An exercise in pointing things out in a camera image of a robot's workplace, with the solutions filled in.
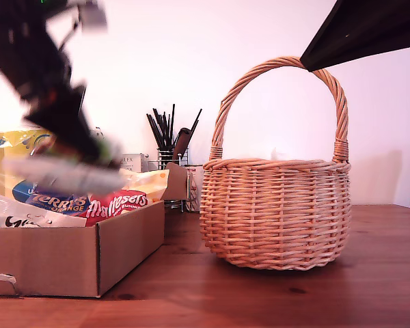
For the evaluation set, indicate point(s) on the blue Terry's orange egg bag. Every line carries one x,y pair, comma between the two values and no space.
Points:
61,203

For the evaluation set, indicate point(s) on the brown cardboard box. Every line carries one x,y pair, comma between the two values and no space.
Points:
54,259

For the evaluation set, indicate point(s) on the white Porlex box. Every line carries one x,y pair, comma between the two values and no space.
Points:
136,162

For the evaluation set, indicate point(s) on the black plastic utensil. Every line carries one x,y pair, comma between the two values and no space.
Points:
182,140

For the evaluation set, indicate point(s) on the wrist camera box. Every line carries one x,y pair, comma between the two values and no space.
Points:
94,15

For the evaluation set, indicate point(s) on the woven wicker basket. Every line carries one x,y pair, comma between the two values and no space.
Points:
273,218

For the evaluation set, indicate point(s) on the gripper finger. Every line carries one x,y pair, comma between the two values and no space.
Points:
58,126
80,116
362,30

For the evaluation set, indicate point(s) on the white green Galaxy egg bag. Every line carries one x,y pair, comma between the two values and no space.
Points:
13,212
71,177

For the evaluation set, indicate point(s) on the yellow toilet roll pack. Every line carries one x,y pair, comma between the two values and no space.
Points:
0,177

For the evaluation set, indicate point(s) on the black chopstick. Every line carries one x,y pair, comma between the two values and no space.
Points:
195,123
173,123
160,126
153,131

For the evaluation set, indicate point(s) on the white red Maltesers bag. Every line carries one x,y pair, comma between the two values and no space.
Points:
123,205

